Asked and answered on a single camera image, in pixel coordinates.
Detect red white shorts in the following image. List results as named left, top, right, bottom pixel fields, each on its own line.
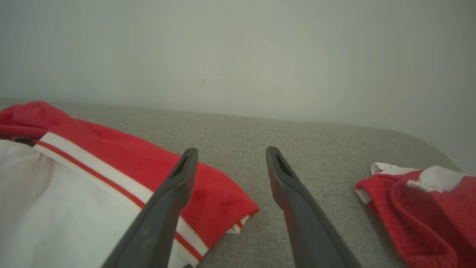
left=354, top=162, right=476, bottom=268

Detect red white basketball jersey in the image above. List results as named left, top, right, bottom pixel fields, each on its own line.
left=0, top=100, right=260, bottom=268

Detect grey fabric sofa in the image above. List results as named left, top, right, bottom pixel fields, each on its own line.
left=0, top=98, right=464, bottom=268

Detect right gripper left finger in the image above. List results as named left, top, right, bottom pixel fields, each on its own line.
left=101, top=148, right=199, bottom=268

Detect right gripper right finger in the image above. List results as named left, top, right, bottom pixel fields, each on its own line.
left=265, top=146, right=361, bottom=268

